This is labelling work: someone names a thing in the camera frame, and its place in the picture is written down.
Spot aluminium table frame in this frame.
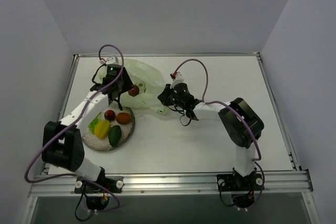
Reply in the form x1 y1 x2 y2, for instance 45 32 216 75
28 52 314 224

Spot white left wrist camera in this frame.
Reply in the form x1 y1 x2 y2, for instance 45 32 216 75
99 56 119 65

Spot red fake apple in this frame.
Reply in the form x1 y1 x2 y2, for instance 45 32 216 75
128 85 140 97

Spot green fake grapes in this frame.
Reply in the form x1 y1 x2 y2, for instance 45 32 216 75
88 118 99 134

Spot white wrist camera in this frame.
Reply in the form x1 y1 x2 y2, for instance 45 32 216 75
99 56 119 65
170 72 184 89

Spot orange fake fruit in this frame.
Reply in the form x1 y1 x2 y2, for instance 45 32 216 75
115 112 132 125

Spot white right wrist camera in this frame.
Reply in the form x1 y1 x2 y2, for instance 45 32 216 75
170 72 184 89

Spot pale green plastic bag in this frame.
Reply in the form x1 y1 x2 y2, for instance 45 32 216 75
98 58 169 116

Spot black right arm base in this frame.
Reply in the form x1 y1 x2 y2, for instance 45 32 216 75
216 172 265 211

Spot dark red fake fruit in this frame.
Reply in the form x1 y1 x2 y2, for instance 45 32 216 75
104 110 116 121

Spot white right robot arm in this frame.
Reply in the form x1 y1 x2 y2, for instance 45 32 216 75
157 82 264 189

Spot dark green fake avocado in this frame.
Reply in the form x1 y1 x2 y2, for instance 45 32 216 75
108 125 122 147

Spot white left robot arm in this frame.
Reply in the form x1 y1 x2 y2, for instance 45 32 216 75
41 64 133 192

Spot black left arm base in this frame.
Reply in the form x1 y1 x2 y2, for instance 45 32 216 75
74 176 124 212

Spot speckled round plate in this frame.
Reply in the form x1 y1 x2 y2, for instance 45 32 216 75
82 103 135 152

